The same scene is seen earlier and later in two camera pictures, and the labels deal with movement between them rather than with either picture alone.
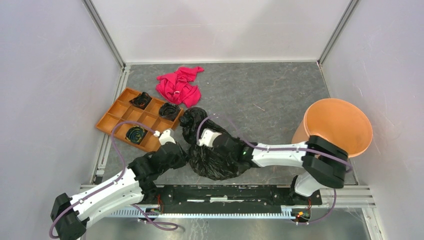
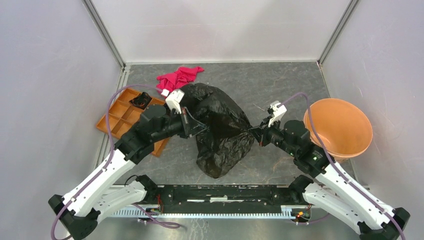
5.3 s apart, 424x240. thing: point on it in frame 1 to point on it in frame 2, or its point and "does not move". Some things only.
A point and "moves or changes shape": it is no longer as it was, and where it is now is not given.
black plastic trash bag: (202, 158) moves or changes shape
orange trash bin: (337, 121) does not move
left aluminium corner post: (106, 33) does not move
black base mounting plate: (232, 196) does not move
